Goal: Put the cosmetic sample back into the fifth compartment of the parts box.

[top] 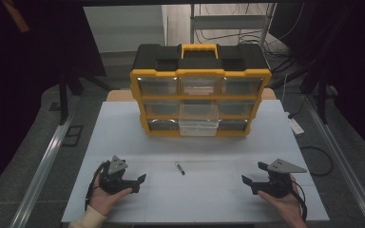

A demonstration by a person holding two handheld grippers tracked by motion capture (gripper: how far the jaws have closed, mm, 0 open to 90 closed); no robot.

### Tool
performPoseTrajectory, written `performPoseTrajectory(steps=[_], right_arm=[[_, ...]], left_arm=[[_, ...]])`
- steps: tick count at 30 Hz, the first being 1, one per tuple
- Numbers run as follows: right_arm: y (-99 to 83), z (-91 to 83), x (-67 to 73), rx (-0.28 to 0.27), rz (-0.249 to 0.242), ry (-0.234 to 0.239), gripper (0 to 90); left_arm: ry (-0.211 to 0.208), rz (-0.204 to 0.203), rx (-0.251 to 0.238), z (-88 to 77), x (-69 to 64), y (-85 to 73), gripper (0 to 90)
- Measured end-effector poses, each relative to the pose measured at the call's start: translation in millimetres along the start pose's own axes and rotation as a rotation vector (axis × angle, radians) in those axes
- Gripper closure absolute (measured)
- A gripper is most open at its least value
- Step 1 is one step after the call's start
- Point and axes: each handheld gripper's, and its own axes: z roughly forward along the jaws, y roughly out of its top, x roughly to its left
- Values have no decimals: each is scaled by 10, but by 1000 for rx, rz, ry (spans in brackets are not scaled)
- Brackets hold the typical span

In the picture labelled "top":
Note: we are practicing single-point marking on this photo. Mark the grey metal shelf stand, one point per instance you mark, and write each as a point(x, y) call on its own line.
point(228, 22)

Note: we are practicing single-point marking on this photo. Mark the yellow and black drawer organizer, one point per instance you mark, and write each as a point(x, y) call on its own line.
point(199, 61)

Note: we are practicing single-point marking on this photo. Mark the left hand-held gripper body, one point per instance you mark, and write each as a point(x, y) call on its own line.
point(114, 177)

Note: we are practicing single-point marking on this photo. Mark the pulled-out clear plastic drawer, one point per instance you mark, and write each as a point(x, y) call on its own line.
point(198, 122)

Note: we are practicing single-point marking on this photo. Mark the black curtain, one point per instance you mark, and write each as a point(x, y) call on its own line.
point(28, 63)
point(345, 63)

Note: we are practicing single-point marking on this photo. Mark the white power strip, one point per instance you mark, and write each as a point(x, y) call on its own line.
point(295, 125)

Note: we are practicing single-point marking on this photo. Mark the small dark screw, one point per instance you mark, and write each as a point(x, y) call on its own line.
point(180, 168)

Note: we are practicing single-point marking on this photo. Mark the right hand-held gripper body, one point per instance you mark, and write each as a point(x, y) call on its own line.
point(280, 179)

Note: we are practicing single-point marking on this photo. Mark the person's right hand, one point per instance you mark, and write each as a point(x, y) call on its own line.
point(285, 204)

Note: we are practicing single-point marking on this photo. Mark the wooden table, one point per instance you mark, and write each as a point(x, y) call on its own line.
point(120, 95)

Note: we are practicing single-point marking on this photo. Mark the person's left hand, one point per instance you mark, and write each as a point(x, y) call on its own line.
point(106, 199)

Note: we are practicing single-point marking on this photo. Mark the aluminium frame rail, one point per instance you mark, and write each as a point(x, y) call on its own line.
point(342, 158)
point(41, 167)

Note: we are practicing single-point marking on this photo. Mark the set of closed clear drawers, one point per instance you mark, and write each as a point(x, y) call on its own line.
point(158, 86)

